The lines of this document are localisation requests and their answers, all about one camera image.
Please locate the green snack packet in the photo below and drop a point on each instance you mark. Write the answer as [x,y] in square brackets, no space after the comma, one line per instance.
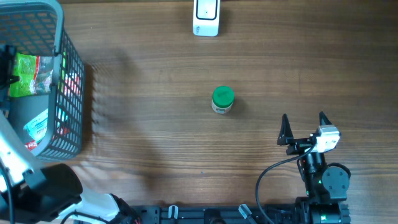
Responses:
[35,75]

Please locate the teal white tissue packet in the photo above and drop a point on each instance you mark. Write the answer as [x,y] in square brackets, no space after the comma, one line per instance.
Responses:
[37,127]

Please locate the grey plastic shopping basket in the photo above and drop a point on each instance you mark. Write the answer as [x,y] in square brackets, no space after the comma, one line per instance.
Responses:
[37,28]

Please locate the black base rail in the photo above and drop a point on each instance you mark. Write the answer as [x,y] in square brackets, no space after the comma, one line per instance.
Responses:
[277,213]

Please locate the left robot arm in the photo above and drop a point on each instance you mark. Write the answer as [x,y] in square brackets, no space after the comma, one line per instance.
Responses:
[32,192]

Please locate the small red snack packet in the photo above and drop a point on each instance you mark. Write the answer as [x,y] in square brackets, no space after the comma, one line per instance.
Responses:
[72,85]

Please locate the red Nescafe sachet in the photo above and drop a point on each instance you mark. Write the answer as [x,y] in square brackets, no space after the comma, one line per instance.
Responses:
[31,145]

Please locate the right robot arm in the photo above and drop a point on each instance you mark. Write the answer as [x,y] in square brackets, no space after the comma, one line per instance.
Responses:
[326,184]

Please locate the white barcode scanner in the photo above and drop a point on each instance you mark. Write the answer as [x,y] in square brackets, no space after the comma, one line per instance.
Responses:
[206,17]

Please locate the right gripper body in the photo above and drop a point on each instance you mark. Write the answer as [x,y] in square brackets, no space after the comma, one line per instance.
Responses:
[300,144]

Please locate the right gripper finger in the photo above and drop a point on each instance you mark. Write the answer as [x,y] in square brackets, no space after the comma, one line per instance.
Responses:
[285,135]
[323,119]

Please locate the green lid jar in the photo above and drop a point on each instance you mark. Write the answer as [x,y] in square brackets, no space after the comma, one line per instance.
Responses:
[222,99]

